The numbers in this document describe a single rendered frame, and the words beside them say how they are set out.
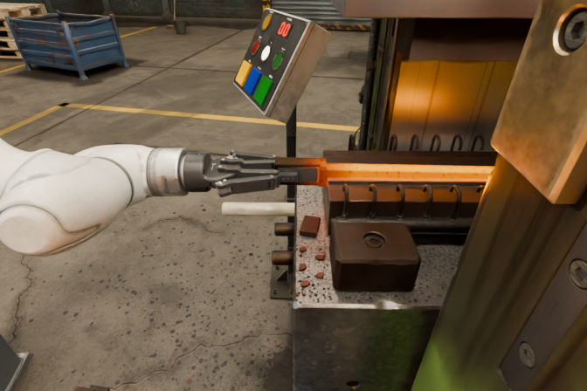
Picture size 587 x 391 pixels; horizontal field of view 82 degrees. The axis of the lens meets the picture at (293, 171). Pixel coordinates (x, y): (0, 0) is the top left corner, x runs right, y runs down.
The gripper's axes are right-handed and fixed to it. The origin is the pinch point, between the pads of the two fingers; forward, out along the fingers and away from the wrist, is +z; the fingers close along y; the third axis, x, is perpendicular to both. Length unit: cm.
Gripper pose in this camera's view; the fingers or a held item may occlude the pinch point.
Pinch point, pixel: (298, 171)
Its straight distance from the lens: 61.5
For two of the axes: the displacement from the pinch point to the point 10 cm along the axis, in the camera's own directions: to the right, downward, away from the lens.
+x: -0.2, -8.5, -5.3
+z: 10.0, -0.1, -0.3
